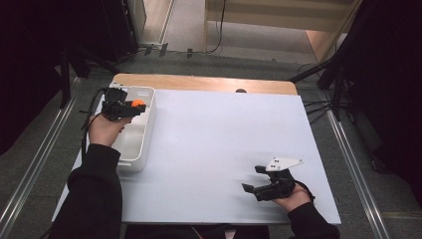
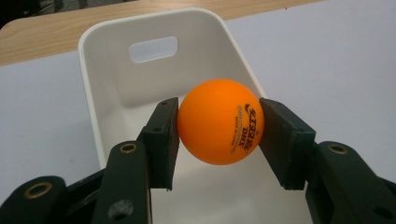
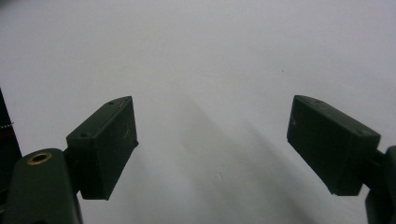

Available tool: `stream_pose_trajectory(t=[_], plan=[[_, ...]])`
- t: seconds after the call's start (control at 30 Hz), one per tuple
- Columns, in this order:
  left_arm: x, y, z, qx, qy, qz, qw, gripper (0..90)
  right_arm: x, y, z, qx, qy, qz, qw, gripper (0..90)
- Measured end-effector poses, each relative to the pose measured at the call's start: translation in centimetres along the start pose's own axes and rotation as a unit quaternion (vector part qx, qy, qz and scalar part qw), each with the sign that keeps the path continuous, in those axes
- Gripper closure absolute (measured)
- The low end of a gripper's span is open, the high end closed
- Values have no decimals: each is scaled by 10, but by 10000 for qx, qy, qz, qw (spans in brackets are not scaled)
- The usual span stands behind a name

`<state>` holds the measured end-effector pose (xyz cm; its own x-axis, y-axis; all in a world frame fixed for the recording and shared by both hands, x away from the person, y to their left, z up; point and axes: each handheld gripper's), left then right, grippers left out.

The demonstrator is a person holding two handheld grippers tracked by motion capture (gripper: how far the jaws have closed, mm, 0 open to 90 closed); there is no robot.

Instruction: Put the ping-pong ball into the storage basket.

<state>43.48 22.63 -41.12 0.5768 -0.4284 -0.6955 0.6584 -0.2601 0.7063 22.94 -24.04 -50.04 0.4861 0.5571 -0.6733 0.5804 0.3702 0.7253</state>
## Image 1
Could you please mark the black tripod stand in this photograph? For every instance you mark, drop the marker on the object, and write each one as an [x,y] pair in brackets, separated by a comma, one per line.
[66,76]

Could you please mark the black metal stand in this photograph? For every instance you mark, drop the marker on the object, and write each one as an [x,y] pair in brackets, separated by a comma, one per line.
[336,86]

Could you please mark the metal floor rail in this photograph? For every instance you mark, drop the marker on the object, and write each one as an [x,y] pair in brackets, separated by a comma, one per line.
[36,159]
[356,169]

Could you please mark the person's right hand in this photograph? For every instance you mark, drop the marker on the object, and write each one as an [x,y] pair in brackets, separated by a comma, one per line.
[293,198]

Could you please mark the white plastic bin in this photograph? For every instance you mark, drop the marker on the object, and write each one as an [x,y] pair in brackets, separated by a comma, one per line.
[144,136]

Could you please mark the black cabinet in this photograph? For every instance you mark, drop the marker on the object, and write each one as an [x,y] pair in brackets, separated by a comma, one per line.
[117,30]

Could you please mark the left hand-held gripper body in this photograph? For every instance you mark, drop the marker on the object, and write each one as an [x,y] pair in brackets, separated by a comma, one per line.
[115,104]

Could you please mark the person's left hand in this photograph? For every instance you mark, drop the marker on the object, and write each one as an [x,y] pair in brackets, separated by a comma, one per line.
[104,131]

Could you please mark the white board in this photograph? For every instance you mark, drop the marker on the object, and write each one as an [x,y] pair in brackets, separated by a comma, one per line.
[225,149]

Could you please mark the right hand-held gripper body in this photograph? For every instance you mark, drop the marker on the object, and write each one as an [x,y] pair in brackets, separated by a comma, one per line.
[277,186]

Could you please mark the orange ball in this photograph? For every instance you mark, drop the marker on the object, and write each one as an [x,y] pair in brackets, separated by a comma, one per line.
[138,102]

